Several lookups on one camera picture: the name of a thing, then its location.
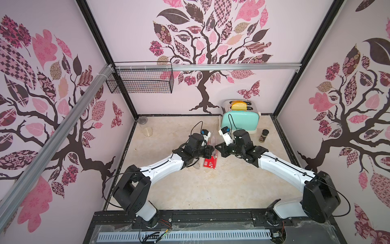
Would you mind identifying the clear plastic ruler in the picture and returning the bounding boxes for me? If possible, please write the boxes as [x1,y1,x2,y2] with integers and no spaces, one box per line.
[193,158,204,170]

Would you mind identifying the red ruler set package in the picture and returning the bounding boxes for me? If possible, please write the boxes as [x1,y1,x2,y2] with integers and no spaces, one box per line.
[208,133,218,159]
[203,156,218,169]

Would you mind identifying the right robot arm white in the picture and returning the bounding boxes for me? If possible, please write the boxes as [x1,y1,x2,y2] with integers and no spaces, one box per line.
[215,127,341,223]

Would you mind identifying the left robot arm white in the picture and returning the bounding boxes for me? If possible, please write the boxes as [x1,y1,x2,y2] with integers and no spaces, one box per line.
[113,129,214,225]

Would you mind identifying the spice jar black lid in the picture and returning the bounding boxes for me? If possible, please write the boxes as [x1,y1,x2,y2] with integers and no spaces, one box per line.
[259,129,269,143]

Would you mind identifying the mint green toaster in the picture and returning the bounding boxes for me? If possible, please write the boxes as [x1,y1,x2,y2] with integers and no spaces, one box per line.
[219,100,261,134]

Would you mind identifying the yellow toast slice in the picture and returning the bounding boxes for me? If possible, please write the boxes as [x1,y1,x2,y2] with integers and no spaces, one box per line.
[231,101,248,111]

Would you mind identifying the clear glass jar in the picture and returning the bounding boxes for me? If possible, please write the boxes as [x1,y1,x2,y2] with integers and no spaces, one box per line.
[137,116,153,137]

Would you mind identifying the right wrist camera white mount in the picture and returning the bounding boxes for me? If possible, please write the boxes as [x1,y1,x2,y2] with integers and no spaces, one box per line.
[218,127,234,146]

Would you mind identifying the black wire basket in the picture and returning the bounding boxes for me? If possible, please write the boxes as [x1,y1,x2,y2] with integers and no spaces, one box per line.
[106,61,174,94]

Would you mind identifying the aluminium rail back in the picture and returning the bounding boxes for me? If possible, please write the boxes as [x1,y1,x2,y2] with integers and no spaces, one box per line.
[115,62,302,72]

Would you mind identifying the aluminium rail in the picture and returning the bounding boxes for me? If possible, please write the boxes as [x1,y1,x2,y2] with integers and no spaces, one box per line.
[1,64,115,231]
[115,62,302,72]

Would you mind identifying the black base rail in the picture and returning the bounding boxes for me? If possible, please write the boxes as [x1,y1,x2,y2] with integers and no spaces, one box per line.
[91,208,308,228]

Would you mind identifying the white slotted cable duct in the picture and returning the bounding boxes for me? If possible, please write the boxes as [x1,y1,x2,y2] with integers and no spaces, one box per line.
[95,229,272,244]

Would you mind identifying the aluminium rail left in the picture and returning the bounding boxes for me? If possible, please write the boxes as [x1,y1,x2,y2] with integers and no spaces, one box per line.
[1,64,115,231]

